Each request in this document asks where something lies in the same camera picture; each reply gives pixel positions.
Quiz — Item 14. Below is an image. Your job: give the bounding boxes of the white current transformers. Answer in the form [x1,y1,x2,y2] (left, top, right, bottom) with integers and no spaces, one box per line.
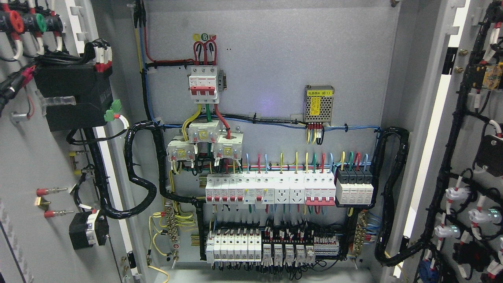
[167,119,244,165]

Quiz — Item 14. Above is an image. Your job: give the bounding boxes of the black relay terminal row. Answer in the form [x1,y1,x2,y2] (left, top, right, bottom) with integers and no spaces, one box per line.
[205,219,342,273]

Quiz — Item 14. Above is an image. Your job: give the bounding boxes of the black cable loom right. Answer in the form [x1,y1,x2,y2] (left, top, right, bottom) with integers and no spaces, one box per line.
[371,127,410,267]

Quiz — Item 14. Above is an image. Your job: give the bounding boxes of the black digital power meter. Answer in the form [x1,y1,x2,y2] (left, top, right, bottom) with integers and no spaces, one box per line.
[35,63,121,131]

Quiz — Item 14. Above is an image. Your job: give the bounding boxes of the white rotary selector switch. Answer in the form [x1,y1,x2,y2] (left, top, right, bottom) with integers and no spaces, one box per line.
[69,210,109,250]

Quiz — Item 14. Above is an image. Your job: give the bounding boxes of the red main circuit breaker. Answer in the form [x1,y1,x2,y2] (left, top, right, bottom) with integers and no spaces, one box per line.
[188,66,227,104]

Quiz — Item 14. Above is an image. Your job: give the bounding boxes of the grey cabinet door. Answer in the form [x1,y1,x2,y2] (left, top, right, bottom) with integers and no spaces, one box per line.
[1,0,152,283]
[371,0,502,283]

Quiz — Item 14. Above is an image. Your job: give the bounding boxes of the metal mesh power supply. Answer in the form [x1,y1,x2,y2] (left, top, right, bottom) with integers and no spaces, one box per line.
[303,85,334,123]

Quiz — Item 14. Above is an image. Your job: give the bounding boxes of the black cable loom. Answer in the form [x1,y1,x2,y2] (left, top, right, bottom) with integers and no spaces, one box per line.
[371,127,410,267]
[98,121,205,220]

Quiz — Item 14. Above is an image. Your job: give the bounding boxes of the white socket breaker row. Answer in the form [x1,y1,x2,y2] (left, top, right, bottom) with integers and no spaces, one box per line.
[205,170,336,208]

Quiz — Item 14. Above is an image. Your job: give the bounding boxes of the black white surge protector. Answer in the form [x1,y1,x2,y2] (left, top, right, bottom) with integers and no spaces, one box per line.
[335,168,374,208]

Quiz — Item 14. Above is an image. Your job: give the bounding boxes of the black cable loom left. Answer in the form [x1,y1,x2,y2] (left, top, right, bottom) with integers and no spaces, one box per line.
[98,121,205,220]

